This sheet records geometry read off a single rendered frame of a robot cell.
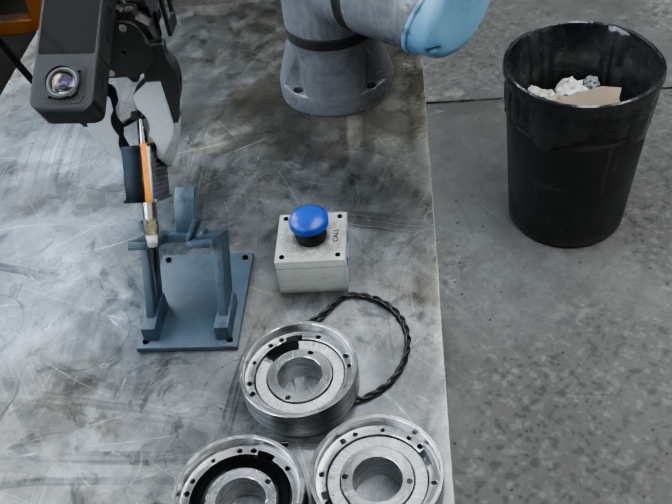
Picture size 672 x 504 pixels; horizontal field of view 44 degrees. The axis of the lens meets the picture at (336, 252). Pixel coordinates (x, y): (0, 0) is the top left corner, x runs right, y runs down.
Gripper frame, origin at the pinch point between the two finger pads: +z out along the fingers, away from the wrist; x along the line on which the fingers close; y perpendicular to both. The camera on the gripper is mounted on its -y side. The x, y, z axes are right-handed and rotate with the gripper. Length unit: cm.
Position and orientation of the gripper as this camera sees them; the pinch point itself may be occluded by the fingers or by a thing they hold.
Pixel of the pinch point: (144, 159)
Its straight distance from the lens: 72.0
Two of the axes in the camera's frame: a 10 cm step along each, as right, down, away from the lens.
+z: 1.0, 7.1, 7.0
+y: 0.6, -7.0, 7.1
